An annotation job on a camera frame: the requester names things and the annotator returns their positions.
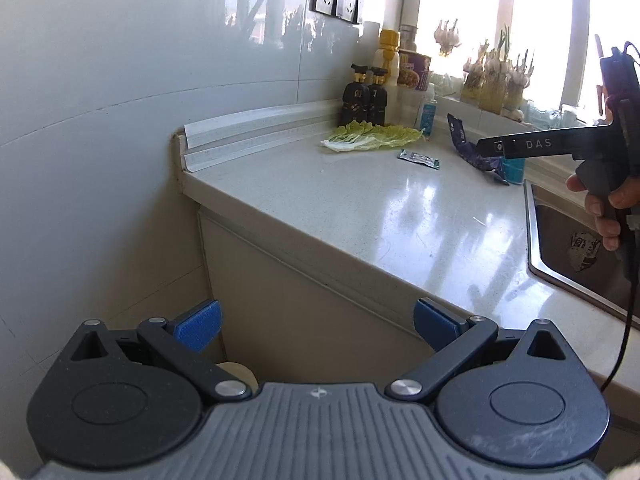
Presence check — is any hanging garlic bunch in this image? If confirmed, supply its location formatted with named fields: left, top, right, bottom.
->
left=434, top=20, right=460, bottom=56

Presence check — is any green cabbage leaf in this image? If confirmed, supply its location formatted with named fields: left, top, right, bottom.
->
left=321, top=120, right=423, bottom=153

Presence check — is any small blue label bottle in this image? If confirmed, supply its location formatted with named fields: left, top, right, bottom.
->
left=418, top=82, right=437, bottom=136

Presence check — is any cream plastic trash bin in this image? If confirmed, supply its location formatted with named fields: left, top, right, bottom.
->
left=217, top=362, right=259, bottom=393

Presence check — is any sprouting garlic bunch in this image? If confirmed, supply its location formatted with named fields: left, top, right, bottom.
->
left=459, top=24, right=536, bottom=122

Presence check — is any right silver wall socket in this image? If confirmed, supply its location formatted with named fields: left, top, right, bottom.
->
left=334, top=0, right=359, bottom=24

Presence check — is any stainless steel sink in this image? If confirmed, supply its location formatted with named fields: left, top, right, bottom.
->
left=524, top=181, right=630, bottom=320

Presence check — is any left dark sauce bottle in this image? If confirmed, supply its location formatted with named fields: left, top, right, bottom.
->
left=338, top=64, right=370, bottom=126

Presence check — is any metal canister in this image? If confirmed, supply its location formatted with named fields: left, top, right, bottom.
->
left=399, top=24, right=418, bottom=52

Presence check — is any yellow capped white bottle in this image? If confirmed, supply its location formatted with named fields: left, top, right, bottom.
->
left=373, top=28, right=400, bottom=125

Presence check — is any blue plastic cup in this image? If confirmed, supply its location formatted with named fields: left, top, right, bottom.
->
left=502, top=158, right=525, bottom=185

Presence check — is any purple instant noodle cup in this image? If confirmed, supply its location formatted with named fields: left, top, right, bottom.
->
left=397, top=50, right=432, bottom=92

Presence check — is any person's right hand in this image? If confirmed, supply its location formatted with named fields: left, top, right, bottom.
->
left=565, top=171, right=640, bottom=252

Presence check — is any dark sauce bottle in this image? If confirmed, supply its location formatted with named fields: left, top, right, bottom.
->
left=338, top=64, right=370, bottom=126
left=368, top=67, right=388, bottom=126

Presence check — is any small green sachet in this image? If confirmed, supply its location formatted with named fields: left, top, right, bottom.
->
left=397, top=150, right=440, bottom=170

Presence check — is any right dark sauce bottle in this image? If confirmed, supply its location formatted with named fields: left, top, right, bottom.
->
left=368, top=67, right=388, bottom=126

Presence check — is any dark blue snack bag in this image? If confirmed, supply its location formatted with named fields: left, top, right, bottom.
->
left=447, top=114, right=509, bottom=185

